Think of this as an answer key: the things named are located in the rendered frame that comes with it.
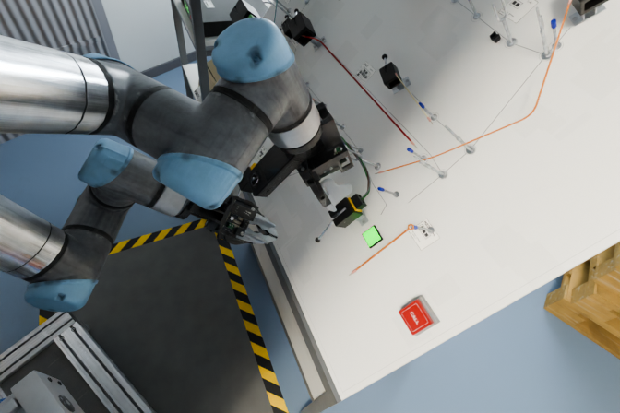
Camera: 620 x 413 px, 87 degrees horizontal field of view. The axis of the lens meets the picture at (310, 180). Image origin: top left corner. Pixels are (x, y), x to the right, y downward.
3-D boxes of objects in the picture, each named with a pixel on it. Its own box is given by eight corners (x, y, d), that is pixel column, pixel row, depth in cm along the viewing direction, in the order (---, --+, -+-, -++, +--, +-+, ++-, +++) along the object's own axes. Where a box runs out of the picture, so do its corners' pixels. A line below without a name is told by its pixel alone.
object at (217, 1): (197, 40, 128) (196, 22, 123) (179, 0, 147) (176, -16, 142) (275, 33, 140) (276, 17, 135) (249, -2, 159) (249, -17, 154)
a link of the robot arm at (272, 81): (187, 64, 32) (234, 5, 34) (241, 127, 41) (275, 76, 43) (245, 82, 28) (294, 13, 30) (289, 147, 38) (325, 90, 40)
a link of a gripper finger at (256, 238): (282, 256, 64) (243, 241, 59) (268, 250, 69) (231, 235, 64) (288, 241, 65) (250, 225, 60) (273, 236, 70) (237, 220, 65)
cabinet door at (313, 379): (311, 401, 112) (335, 382, 82) (258, 264, 142) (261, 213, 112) (318, 397, 113) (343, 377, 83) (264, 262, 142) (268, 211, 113)
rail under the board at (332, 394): (331, 407, 79) (337, 403, 74) (208, 109, 142) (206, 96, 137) (351, 395, 81) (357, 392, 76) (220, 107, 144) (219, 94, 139)
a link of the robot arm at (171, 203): (146, 206, 56) (168, 164, 58) (171, 216, 59) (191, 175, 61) (153, 210, 50) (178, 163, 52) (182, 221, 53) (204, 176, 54)
